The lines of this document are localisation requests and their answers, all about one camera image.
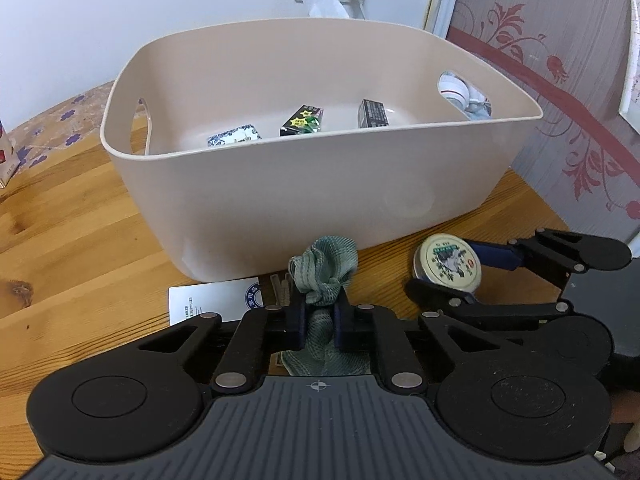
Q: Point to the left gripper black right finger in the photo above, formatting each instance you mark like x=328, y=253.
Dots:
x=376, y=332

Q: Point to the green checkered cloth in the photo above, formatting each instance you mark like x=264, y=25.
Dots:
x=320, y=273

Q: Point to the grey hair clip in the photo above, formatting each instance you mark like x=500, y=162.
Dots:
x=282, y=286

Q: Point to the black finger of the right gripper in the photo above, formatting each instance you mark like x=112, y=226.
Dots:
x=431, y=297
x=555, y=255

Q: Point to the red white headphones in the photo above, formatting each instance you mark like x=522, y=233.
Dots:
x=464, y=97

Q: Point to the red playing card box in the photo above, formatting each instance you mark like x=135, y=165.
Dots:
x=9, y=159

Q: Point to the blue white patterned box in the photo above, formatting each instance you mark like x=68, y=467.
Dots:
x=241, y=134

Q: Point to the black green small box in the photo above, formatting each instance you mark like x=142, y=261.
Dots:
x=306, y=120

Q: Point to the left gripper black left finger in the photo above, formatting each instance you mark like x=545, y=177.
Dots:
x=260, y=333

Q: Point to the round white green tin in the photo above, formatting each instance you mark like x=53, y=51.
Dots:
x=446, y=260

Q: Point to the black grey small box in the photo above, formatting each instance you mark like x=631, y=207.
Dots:
x=372, y=114

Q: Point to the beige plastic storage basket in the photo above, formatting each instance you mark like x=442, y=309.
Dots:
x=244, y=209

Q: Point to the white card box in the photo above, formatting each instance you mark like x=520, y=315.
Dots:
x=230, y=299

